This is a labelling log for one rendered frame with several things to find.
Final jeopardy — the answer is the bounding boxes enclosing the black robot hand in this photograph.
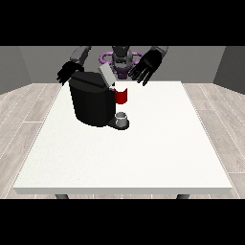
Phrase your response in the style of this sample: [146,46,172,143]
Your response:
[56,60,85,86]
[128,50,164,87]

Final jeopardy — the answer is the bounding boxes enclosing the pale grey machine lid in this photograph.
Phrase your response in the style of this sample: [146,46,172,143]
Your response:
[98,62,117,88]

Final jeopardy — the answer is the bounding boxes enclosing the small grey cup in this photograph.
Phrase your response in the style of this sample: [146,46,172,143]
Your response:
[115,111,129,128]

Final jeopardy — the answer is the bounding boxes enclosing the black coffee machine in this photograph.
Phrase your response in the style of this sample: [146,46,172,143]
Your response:
[68,71,130,131]

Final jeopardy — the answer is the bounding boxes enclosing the red pod holder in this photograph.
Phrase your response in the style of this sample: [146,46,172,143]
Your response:
[113,88,129,105]

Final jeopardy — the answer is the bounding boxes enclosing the grey robot trunk purple rings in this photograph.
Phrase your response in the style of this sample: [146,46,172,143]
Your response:
[99,46,145,79]

